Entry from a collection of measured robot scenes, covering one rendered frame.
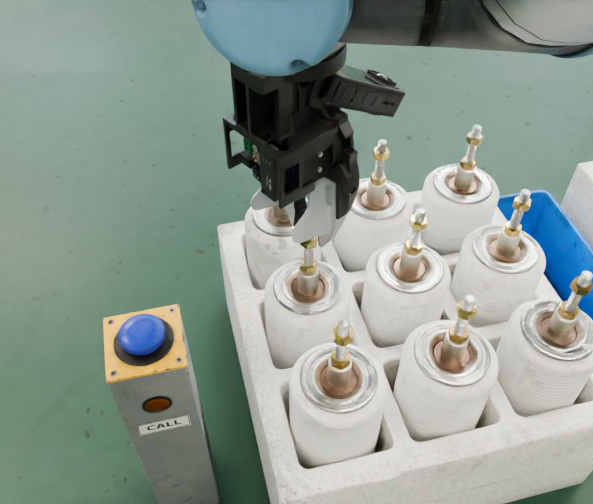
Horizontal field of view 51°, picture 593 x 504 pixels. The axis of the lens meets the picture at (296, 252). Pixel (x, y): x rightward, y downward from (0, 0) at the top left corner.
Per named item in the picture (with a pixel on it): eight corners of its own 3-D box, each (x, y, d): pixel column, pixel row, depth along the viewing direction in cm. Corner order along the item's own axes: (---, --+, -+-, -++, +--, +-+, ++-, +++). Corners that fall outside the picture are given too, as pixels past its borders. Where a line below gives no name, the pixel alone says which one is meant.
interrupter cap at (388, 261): (449, 256, 72) (450, 252, 71) (433, 304, 67) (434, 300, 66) (386, 238, 74) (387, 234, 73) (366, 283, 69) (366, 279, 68)
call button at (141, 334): (169, 357, 55) (166, 344, 54) (123, 366, 54) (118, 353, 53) (165, 321, 58) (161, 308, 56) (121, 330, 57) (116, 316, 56)
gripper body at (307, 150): (226, 172, 54) (212, 44, 45) (299, 132, 58) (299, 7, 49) (284, 217, 50) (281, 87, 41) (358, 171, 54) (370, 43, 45)
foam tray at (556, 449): (583, 483, 79) (641, 414, 66) (283, 563, 72) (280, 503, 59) (456, 261, 104) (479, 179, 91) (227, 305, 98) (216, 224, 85)
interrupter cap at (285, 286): (293, 254, 72) (293, 250, 71) (353, 278, 69) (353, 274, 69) (260, 300, 67) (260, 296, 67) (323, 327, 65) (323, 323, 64)
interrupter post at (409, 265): (422, 265, 71) (426, 245, 68) (416, 280, 69) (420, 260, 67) (401, 259, 71) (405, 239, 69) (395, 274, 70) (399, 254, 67)
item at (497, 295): (523, 345, 85) (565, 255, 71) (475, 382, 81) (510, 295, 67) (470, 301, 90) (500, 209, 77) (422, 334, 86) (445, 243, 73)
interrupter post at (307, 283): (303, 278, 69) (303, 258, 67) (322, 285, 69) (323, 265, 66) (292, 292, 68) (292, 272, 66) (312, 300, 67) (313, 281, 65)
